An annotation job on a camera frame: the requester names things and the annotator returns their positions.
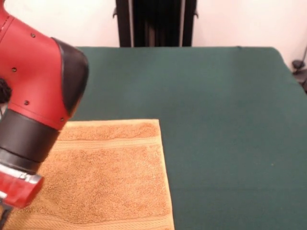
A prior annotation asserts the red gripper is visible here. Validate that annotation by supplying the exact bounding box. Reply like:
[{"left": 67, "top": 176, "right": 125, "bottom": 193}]
[{"left": 0, "top": 172, "right": 45, "bottom": 230}]

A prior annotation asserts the black power adapter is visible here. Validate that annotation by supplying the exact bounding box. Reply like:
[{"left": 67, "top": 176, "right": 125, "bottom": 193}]
[{"left": 292, "top": 59, "right": 306, "bottom": 72}]

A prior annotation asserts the dark green table cloth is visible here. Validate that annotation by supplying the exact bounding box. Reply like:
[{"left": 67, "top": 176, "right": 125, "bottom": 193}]
[{"left": 69, "top": 46, "right": 307, "bottom": 230}]

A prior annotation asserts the orange-brown terry towel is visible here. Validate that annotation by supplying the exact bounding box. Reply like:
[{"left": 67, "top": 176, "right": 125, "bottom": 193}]
[{"left": 0, "top": 119, "right": 175, "bottom": 230}]

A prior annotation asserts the black device with cables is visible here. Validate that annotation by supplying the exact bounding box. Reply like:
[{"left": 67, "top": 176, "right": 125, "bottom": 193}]
[{"left": 296, "top": 71, "right": 307, "bottom": 94}]

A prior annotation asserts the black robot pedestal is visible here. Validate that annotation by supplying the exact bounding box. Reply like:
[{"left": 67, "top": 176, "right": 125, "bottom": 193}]
[{"left": 112, "top": 0, "right": 200, "bottom": 47}]

